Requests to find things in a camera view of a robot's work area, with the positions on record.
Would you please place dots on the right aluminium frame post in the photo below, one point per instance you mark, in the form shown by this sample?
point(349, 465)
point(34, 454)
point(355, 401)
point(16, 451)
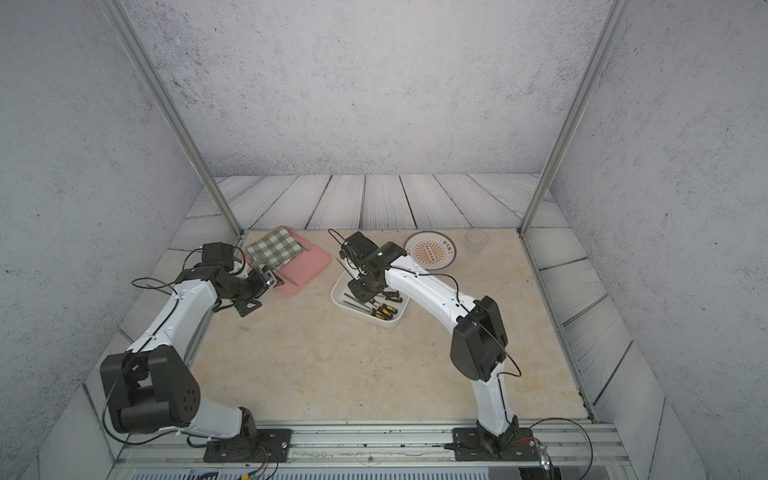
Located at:
point(611, 29)

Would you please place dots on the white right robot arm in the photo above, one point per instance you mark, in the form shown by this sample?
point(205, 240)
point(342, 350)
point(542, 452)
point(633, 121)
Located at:
point(478, 334)

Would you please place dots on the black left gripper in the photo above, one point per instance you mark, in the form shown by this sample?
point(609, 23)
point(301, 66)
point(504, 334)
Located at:
point(261, 286)

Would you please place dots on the pink cutting board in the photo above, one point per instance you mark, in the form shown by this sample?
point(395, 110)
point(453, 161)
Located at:
point(301, 270)

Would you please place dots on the round patterned plate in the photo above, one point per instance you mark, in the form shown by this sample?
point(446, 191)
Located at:
point(432, 250)

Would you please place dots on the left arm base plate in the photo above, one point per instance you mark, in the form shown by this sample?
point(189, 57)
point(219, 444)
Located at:
point(261, 446)

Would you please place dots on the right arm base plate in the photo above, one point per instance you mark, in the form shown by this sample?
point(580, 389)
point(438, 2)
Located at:
point(476, 444)

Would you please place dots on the white plastic storage box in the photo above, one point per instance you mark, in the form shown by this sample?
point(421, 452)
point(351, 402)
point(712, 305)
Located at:
point(340, 293)

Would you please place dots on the aluminium frame post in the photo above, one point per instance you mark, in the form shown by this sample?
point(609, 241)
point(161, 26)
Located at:
point(130, 41)
point(611, 29)

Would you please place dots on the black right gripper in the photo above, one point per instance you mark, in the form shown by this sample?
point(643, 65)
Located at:
point(352, 284)

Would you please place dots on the green checkered cloth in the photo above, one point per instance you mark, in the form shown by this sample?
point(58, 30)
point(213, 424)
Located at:
point(276, 249)

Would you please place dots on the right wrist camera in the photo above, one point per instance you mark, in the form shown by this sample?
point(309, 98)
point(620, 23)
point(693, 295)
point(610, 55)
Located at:
point(357, 248)

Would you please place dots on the aluminium front rail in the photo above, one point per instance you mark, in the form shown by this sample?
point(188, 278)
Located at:
point(389, 450)

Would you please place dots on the clear glass cup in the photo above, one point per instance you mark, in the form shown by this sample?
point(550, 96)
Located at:
point(475, 242)

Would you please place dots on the left aluminium frame post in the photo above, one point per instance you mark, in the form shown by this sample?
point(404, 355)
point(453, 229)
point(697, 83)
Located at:
point(130, 41)

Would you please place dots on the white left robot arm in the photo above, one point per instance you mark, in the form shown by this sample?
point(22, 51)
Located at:
point(150, 389)

